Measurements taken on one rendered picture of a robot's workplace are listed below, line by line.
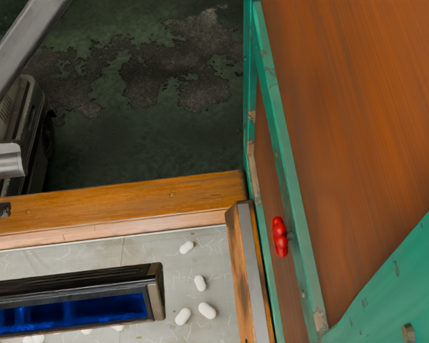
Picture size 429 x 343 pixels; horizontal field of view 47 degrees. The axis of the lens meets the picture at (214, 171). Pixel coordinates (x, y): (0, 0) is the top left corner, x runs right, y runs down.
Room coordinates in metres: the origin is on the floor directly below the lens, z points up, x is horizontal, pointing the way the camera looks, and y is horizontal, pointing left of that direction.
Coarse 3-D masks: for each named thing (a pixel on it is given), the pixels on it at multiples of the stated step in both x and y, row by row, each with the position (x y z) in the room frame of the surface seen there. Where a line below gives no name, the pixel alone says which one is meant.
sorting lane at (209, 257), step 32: (0, 256) 0.38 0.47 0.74; (32, 256) 0.37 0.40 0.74; (64, 256) 0.36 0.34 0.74; (96, 256) 0.35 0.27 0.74; (128, 256) 0.35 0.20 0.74; (160, 256) 0.34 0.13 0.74; (192, 256) 0.33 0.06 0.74; (224, 256) 0.32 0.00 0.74; (192, 288) 0.26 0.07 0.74; (224, 288) 0.26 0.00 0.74; (192, 320) 0.20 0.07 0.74; (224, 320) 0.19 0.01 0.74
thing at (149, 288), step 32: (0, 288) 0.20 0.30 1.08; (32, 288) 0.19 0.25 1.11; (64, 288) 0.18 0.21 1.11; (96, 288) 0.18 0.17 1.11; (128, 288) 0.17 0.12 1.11; (160, 288) 0.18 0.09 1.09; (0, 320) 0.16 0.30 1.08; (32, 320) 0.15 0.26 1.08; (64, 320) 0.15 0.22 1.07; (96, 320) 0.15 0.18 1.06; (128, 320) 0.14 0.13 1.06; (160, 320) 0.14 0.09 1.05
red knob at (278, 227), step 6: (276, 216) 0.19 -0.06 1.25; (276, 222) 0.19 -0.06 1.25; (282, 222) 0.19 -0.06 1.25; (276, 228) 0.18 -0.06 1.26; (282, 228) 0.18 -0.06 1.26; (276, 234) 0.17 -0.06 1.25; (282, 234) 0.17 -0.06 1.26; (288, 234) 0.17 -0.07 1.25; (276, 240) 0.17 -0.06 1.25; (282, 240) 0.16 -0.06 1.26; (288, 240) 0.17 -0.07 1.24; (276, 246) 0.16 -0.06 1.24; (282, 246) 0.16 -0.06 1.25; (276, 252) 0.16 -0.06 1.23; (282, 252) 0.16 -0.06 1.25
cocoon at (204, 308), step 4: (200, 304) 0.23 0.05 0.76; (204, 304) 0.22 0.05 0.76; (208, 304) 0.22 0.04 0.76; (200, 308) 0.22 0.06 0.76; (204, 308) 0.22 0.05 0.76; (208, 308) 0.22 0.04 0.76; (212, 308) 0.22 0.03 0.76; (204, 312) 0.21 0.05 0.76; (208, 312) 0.21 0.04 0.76; (212, 312) 0.21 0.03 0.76; (208, 316) 0.20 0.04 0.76; (212, 316) 0.20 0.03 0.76
